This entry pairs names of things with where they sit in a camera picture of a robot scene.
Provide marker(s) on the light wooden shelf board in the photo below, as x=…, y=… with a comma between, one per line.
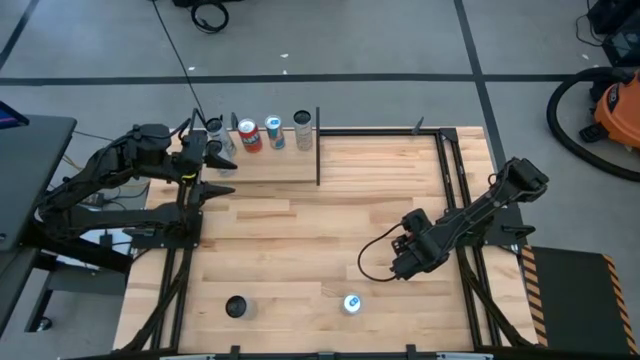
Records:
x=280, y=167

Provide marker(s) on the white metal strip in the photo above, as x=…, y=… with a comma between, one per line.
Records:
x=465, y=357
x=187, y=357

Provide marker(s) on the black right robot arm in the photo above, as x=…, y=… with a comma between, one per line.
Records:
x=480, y=210

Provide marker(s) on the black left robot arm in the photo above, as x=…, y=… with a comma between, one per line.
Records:
x=100, y=167

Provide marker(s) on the black frame bracket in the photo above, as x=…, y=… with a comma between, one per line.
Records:
x=234, y=351
x=410, y=350

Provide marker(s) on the laptop with blue screen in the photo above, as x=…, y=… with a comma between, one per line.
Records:
x=9, y=119

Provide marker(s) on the blue silver Red Bull can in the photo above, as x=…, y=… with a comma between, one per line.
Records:
x=274, y=131
x=351, y=303

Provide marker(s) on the black shelf side post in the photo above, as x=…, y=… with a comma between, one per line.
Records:
x=318, y=165

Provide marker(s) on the red Fanta can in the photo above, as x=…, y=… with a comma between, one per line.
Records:
x=249, y=135

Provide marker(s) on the black mat hazard stripe edges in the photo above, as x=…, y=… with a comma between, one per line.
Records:
x=575, y=300

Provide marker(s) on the black desk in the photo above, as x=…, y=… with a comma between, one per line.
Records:
x=30, y=175

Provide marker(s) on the black equipment case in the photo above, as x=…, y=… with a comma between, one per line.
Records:
x=622, y=45

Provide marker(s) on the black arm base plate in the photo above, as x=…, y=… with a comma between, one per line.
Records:
x=150, y=242
x=505, y=220

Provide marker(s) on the black aluminium table frame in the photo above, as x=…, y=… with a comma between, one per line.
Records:
x=380, y=132

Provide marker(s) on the black desk stand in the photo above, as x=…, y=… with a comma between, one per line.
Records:
x=80, y=247

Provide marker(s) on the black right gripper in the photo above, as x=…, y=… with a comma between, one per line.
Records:
x=420, y=245

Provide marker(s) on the white Celsius Arctic Vibe can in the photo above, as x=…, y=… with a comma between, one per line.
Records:
x=214, y=124
x=227, y=170

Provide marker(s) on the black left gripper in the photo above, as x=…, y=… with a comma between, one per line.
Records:
x=192, y=150

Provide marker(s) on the orange shop vacuum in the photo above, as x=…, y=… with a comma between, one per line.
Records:
x=622, y=112
x=551, y=115

